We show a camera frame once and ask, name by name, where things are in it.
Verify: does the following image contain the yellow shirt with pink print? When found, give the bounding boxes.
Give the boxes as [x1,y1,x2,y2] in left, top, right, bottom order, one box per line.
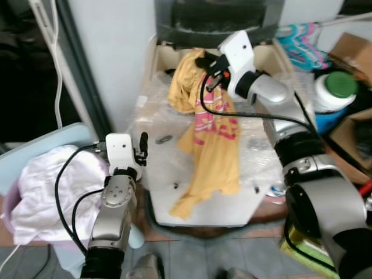
[167,49,242,221]

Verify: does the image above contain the white washing machine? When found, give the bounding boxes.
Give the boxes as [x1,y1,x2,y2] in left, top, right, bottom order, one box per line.
[127,34,319,228]

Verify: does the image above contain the clear plastic sheet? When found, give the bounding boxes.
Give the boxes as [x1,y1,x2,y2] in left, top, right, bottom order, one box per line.
[133,69,317,194]

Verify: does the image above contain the black washer control panel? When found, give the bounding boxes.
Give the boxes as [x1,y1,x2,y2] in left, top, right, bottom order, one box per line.
[153,0,287,48]

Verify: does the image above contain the teal and pink hangers bunch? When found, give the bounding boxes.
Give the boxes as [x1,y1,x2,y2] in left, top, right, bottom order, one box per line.
[275,22,333,71]

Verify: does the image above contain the pale pink white garment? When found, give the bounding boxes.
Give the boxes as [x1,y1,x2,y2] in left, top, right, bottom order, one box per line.
[9,144,112,246]

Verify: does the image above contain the white bottle with green cap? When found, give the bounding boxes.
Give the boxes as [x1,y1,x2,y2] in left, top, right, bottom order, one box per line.
[313,70,359,115]

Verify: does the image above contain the blue plastic container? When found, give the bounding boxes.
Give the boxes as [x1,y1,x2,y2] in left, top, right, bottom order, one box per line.
[313,108,352,135]

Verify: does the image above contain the red stick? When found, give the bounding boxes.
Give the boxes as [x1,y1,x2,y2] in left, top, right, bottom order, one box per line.
[356,179,372,199]

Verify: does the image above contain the open brown cardboard box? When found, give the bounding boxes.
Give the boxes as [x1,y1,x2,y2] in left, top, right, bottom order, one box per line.
[327,108,372,185]

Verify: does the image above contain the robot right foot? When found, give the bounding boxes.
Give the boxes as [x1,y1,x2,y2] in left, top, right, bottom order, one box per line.
[217,267,257,279]

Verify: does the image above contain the yellow green cloth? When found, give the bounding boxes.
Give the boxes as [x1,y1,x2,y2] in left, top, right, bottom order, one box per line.
[278,226,339,275]

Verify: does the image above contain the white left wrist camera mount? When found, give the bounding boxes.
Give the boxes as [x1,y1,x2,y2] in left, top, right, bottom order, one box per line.
[105,133,141,175]

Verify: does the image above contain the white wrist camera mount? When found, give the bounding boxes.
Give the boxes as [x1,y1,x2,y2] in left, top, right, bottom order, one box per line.
[217,30,257,98]
[105,133,141,175]

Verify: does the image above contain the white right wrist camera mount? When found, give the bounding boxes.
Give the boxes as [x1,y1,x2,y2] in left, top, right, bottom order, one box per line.
[217,30,257,98]

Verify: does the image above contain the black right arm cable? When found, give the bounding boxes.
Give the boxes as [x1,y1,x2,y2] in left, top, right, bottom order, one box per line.
[199,72,317,135]

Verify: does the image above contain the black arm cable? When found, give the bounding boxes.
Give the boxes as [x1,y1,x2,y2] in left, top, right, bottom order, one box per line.
[199,72,317,135]
[54,144,109,257]
[71,188,106,252]

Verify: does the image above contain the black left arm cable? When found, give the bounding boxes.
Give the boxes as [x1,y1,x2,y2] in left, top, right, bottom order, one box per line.
[71,188,106,252]
[54,144,109,257]

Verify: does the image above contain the dark grey door frame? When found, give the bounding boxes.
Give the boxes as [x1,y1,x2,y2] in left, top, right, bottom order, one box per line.
[54,0,115,141]

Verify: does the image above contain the white wall cable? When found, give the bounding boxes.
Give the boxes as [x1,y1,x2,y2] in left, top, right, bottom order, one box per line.
[49,0,66,130]

